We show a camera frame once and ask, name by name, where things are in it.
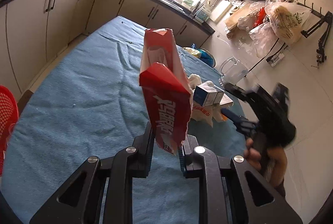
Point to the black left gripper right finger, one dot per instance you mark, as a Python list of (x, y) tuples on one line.
[(231, 190)]

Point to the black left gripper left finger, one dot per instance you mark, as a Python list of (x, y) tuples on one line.
[(100, 190)]

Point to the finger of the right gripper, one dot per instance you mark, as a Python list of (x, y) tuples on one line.
[(242, 124), (243, 95)]

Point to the red torn snack bag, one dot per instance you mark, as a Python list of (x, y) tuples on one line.
[(167, 93)]

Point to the white kitchen base cabinets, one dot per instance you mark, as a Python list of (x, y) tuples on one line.
[(35, 32)]

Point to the person's right hand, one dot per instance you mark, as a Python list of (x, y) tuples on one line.
[(276, 169)]

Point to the small tan carton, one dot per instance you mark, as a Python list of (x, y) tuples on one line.
[(225, 102)]

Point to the clear glass pitcher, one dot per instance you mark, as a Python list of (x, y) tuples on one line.
[(232, 71)]

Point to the white crumpled wrapper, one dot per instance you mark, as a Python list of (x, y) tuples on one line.
[(208, 113)]

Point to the small blue white carton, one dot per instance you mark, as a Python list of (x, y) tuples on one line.
[(206, 95)]

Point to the white folded cloth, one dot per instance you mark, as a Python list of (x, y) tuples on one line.
[(195, 80)]

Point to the blue bowl with food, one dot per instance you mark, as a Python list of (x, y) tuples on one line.
[(202, 54)]

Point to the hanging plastic bags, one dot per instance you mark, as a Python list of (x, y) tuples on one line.
[(265, 23)]

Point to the blue towel table cover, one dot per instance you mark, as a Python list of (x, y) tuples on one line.
[(92, 104)]

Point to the red plastic mesh basket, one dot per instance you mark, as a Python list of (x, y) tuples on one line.
[(9, 116)]

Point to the white wall power outlet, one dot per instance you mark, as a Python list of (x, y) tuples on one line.
[(275, 59)]

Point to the black wall hook rack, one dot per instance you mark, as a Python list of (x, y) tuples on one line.
[(315, 21)]

